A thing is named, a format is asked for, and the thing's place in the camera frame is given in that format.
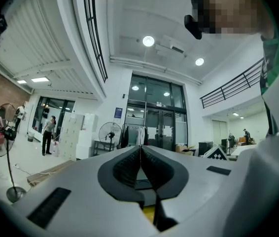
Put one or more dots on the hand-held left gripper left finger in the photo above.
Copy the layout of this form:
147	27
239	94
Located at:
85	196

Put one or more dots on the cardboard box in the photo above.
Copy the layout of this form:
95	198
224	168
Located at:
184	150

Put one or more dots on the black cabinet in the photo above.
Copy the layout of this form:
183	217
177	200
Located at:
204	148

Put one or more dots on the white square table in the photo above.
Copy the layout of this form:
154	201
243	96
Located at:
243	149

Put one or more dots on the black metal shelf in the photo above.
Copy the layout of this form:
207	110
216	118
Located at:
103	147

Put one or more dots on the ceiling air conditioner unit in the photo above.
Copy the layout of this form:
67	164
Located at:
170	46

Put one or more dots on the black head-worn camera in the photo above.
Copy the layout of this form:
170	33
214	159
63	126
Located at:
193	26

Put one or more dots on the person's face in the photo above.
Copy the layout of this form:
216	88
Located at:
233	11

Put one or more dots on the black balcony railing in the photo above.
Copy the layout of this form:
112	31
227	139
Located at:
95	33
233	85

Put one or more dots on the black glass double door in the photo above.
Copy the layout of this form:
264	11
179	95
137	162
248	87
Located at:
159	122

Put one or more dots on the round ceiling light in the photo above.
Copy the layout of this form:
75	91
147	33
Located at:
148	41
199	61

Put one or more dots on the blue wall poster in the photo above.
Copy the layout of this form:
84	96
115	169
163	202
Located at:
118	112

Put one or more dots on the white paper sheet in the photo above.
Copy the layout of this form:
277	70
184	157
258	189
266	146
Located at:
152	133
168	132

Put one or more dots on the black clothes rack with coats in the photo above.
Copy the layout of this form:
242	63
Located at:
134	136

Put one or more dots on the black box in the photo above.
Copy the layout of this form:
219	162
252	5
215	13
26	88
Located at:
148	213

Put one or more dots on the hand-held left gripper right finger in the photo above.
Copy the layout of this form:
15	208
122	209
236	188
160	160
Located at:
198	189

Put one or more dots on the green patterned shirt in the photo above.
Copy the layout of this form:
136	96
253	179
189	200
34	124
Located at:
270	65

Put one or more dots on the grey locker cabinet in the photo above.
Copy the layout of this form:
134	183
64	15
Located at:
70	137

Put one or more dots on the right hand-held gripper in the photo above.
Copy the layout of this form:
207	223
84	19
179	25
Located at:
218	155

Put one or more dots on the black standing fan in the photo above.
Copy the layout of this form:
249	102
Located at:
110	134
6	132

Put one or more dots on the wooden platform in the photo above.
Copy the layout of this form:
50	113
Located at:
50	173

